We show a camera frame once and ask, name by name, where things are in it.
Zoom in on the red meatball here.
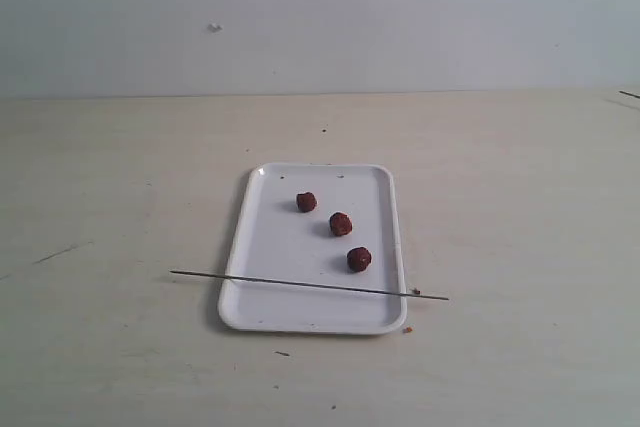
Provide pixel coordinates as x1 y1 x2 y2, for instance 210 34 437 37
296 192 317 213
346 247 372 273
329 212 353 237

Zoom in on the thin metal skewer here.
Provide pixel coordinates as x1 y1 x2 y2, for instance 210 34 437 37
169 270 450 301

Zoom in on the white plastic tray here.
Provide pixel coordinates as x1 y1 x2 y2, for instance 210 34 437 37
218 163 407 335

